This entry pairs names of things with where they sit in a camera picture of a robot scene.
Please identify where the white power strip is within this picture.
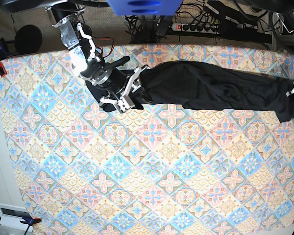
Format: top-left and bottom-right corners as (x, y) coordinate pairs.
(171, 23), (218, 34)

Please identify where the white floor box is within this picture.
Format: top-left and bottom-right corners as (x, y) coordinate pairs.
(0, 203), (30, 232)

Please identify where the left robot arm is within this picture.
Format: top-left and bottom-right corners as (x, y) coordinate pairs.
(233, 0), (294, 55)

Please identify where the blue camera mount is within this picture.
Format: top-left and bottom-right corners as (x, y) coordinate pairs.
(106, 0), (183, 16)

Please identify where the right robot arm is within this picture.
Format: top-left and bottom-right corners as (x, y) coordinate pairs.
(0, 0), (148, 114)

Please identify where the patterned tablecloth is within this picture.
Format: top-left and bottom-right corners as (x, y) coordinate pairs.
(0, 51), (294, 235)

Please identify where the black t-shirt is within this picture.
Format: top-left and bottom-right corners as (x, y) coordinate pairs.
(85, 60), (294, 123)

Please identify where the black round stool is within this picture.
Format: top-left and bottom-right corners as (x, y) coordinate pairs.
(14, 24), (43, 55)

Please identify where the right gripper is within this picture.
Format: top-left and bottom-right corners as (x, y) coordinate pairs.
(98, 65), (148, 113)

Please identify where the orange black clamp lower left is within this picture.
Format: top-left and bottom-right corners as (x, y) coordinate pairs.
(0, 216), (42, 227)

